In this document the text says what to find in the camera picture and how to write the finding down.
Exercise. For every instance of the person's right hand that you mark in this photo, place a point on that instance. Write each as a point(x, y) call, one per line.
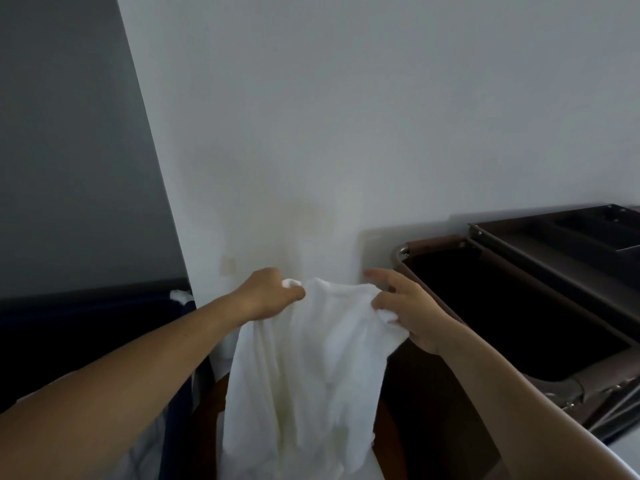
point(420, 314)

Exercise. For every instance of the person's left hand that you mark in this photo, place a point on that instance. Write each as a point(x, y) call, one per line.
point(265, 294)

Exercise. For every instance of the brown housekeeping cart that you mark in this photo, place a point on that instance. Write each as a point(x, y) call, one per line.
point(500, 304)

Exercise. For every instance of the person's left forearm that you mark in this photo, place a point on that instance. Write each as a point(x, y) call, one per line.
point(100, 404)

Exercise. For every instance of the person's right forearm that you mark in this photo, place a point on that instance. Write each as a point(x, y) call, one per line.
point(525, 414)

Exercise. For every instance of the round wooden side table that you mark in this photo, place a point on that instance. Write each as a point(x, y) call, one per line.
point(210, 419)

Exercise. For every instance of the white pillowcase black piping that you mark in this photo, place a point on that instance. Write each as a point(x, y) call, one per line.
point(145, 454)

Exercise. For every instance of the grey door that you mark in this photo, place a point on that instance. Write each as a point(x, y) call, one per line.
point(75, 144)

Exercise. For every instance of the navy laundry hamper white frame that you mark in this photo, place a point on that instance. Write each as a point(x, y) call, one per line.
point(75, 334)

